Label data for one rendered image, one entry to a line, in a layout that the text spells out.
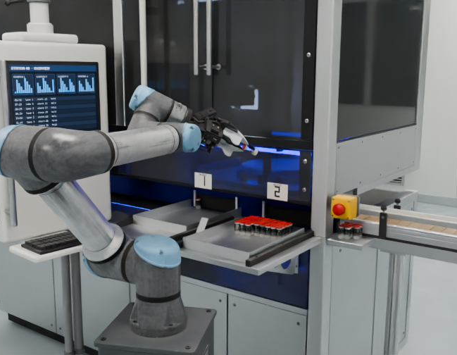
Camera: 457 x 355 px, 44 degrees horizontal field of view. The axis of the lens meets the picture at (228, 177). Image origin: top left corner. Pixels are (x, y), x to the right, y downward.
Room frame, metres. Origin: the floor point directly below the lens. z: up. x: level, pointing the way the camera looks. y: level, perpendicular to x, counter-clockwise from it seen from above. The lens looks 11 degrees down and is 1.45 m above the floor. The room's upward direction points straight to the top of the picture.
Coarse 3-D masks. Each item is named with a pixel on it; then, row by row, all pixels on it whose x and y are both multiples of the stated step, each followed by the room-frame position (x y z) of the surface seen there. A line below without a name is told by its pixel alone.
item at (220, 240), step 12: (216, 228) 1.93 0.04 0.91; (228, 228) 1.98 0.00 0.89; (192, 240) 1.76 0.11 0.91; (204, 240) 1.86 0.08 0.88; (216, 240) 1.86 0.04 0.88; (228, 240) 1.86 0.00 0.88; (240, 240) 1.87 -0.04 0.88; (252, 240) 1.87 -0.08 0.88; (264, 240) 1.87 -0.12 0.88; (276, 240) 1.76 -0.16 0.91; (204, 252) 1.73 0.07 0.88; (216, 252) 1.71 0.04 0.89; (228, 252) 1.68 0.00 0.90; (240, 252) 1.65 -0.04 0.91; (252, 252) 1.65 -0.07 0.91
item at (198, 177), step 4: (196, 176) 2.23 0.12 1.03; (200, 176) 2.22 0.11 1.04; (208, 176) 2.19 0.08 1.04; (196, 180) 2.23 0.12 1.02; (200, 180) 2.22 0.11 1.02; (208, 180) 2.19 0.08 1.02; (196, 184) 2.23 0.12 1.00; (200, 184) 2.22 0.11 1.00; (208, 184) 2.19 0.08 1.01; (204, 188) 2.21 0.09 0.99; (208, 188) 2.19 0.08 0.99
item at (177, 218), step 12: (180, 204) 2.29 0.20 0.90; (144, 216) 2.12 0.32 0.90; (156, 216) 2.18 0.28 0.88; (168, 216) 2.18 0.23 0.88; (180, 216) 2.18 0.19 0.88; (192, 216) 2.18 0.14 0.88; (204, 216) 2.18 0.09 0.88; (216, 216) 2.07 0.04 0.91; (156, 228) 2.01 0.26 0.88; (168, 228) 1.97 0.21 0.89; (180, 228) 1.94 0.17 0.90; (192, 228) 1.95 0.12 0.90
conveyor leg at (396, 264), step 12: (396, 252) 1.88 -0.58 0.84; (396, 264) 1.90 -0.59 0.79; (396, 276) 1.90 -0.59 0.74; (396, 288) 1.90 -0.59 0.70; (396, 300) 1.90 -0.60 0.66; (396, 312) 1.90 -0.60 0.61; (396, 324) 1.90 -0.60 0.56; (384, 336) 1.92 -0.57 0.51; (396, 336) 1.90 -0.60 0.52; (384, 348) 1.92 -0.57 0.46; (396, 348) 1.90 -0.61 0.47
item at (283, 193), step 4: (268, 184) 2.03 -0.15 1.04; (272, 184) 2.03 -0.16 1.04; (276, 184) 2.02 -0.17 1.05; (280, 184) 2.01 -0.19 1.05; (268, 188) 2.03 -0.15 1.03; (272, 188) 2.03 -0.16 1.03; (276, 188) 2.02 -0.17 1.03; (280, 188) 2.00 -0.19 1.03; (284, 188) 1.99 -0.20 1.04; (268, 192) 2.03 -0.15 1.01; (272, 192) 2.03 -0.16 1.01; (276, 192) 2.01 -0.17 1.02; (280, 192) 2.00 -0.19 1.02; (284, 192) 1.99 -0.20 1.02; (268, 196) 2.03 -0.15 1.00; (272, 196) 2.03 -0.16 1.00; (280, 196) 2.00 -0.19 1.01; (284, 196) 1.99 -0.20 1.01; (284, 200) 1.99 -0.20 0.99
